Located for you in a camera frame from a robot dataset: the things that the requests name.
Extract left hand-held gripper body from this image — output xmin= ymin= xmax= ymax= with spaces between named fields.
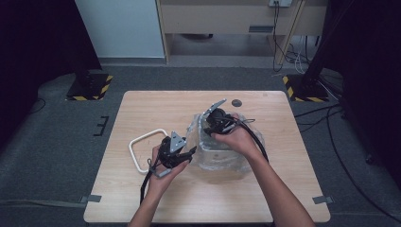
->
xmin=154 ymin=131 xmax=190 ymax=178

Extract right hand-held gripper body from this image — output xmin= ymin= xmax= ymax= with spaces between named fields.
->
xmin=202 ymin=98 xmax=237 ymax=135

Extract grey plastic bag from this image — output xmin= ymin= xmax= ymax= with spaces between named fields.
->
xmin=185 ymin=112 xmax=264 ymax=174

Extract white square bin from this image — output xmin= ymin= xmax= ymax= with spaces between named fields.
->
xmin=198 ymin=119 xmax=250 ymax=171

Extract white square bin rim ring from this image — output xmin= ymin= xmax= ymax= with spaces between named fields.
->
xmin=128 ymin=128 xmax=169 ymax=175

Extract person's right hand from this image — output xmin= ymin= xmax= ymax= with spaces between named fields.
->
xmin=211 ymin=113 xmax=258 ymax=159

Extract person's left hand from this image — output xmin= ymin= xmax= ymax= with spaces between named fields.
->
xmin=148 ymin=145 xmax=192 ymax=199

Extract black yellow striped stand base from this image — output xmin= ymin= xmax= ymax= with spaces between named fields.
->
xmin=282 ymin=74 xmax=330 ymax=103
xmin=65 ymin=73 xmax=113 ymax=102

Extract grey tape strip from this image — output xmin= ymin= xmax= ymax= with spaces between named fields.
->
xmin=312 ymin=195 xmax=335 ymax=205
xmin=78 ymin=194 xmax=103 ymax=203

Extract light wooden desk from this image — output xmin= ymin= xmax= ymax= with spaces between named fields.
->
xmin=155 ymin=0 xmax=329 ymax=65

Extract white cabinet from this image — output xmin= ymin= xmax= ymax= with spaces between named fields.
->
xmin=75 ymin=0 xmax=166 ymax=59

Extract grey power strip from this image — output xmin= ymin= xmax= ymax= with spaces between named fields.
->
xmin=268 ymin=0 xmax=293 ymax=8

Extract black curtain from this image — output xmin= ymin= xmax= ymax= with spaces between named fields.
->
xmin=0 ymin=0 xmax=102 ymax=146
xmin=327 ymin=0 xmax=401 ymax=183

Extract right hand-held gripper cable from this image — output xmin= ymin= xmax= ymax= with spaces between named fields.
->
xmin=225 ymin=116 xmax=270 ymax=164

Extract hand-held gripper cable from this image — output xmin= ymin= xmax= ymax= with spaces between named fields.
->
xmin=140 ymin=159 xmax=159 ymax=204
xmin=225 ymin=116 xmax=270 ymax=164

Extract left hand-held gripper cable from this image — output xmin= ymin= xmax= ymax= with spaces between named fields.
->
xmin=140 ymin=159 xmax=159 ymax=204

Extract white cables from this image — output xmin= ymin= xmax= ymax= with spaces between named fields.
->
xmin=293 ymin=36 xmax=309 ymax=75

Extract black power cables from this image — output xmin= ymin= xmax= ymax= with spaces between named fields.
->
xmin=271 ymin=1 xmax=286 ymax=73

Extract black stand post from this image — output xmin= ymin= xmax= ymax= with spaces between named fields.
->
xmin=302 ymin=0 xmax=354 ymax=88

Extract long black floor cable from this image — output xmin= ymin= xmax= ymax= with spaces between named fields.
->
xmin=325 ymin=107 xmax=401 ymax=223

